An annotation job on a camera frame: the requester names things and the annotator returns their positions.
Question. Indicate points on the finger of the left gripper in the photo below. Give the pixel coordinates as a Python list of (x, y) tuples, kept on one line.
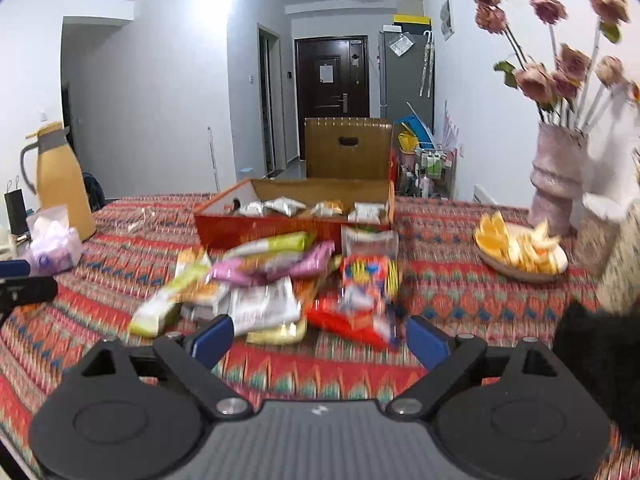
[(20, 292), (16, 268)]

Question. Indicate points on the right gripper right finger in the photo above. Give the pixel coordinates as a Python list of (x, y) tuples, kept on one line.
[(500, 411)]

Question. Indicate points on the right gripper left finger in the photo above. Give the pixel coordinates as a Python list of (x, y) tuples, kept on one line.
[(137, 411)]

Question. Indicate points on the green white snack packet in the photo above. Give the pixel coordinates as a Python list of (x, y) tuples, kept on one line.
[(158, 310)]

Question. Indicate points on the pink snack packet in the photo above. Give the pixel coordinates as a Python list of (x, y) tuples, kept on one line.
[(258, 270)]

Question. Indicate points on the tissue pack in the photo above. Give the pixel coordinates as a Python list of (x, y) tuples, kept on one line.
[(55, 246)]

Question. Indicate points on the yellow thermos jug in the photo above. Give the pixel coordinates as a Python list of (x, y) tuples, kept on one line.
[(59, 179)]

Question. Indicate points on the black sleeve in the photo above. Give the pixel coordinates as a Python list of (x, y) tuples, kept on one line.
[(602, 351)]

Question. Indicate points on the patterned red tablecloth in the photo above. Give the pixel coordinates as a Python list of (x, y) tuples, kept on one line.
[(135, 250)]

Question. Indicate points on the plate of orange slices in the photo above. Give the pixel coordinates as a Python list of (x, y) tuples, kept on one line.
[(528, 255)]

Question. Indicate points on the red colourful snack bag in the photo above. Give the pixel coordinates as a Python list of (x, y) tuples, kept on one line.
[(358, 301)]

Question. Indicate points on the speckled white vase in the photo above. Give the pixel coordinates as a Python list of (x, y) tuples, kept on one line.
[(608, 248)]

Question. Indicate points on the orange cardboard box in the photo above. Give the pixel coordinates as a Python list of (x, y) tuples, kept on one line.
[(326, 206)]

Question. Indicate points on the long green snack packet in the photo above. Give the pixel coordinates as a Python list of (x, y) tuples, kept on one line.
[(289, 242)]

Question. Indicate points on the pink ceramic vase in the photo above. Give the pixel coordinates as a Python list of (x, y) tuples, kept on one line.
[(558, 176)]

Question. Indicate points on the storage rack with items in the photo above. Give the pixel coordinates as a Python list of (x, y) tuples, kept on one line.
[(427, 165)]

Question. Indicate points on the brown cardboard carton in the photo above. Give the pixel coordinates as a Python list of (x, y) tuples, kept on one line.
[(348, 148)]

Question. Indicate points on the dried pink flowers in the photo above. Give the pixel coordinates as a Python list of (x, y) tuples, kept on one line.
[(577, 88)]

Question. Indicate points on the grey refrigerator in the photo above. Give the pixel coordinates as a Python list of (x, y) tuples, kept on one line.
[(407, 64)]

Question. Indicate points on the dark entrance door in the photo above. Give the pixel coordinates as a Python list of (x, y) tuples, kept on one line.
[(332, 80)]

